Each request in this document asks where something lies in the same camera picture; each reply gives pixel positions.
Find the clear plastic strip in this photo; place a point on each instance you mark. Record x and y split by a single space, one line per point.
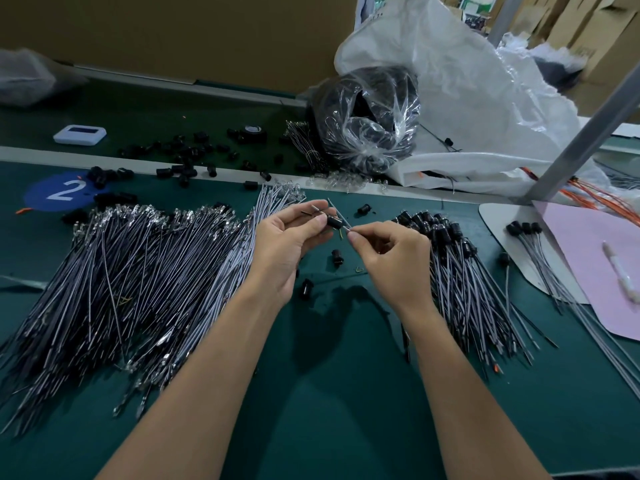
20 283

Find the small white timer device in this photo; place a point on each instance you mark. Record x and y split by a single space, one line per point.
80 135

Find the clear bag with black contents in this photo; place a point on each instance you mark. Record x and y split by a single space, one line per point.
365 120

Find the grey metal frame post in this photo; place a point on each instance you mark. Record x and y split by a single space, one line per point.
506 17
582 135

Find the stack of cardboard boxes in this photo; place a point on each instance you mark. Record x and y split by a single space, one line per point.
600 35

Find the person's right forearm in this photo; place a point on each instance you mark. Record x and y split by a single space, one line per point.
475 410

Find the blue round number sticker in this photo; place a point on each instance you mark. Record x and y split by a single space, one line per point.
58 193

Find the white pen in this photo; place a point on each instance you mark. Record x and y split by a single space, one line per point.
622 273

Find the crumpled clear plastic bag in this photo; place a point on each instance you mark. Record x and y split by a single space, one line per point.
30 77

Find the person's left hand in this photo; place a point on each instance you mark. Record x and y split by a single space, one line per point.
280 253

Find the person's right hand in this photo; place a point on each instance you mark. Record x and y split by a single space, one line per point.
400 270

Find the pink paper sheet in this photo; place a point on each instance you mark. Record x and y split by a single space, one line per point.
590 260

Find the person's left forearm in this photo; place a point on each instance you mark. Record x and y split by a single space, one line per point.
185 410

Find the large white plastic sack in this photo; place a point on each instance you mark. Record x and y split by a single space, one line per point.
470 95

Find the brown cardboard panel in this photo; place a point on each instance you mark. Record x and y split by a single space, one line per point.
200 40

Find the black plastic caps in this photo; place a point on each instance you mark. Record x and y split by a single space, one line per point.
185 170

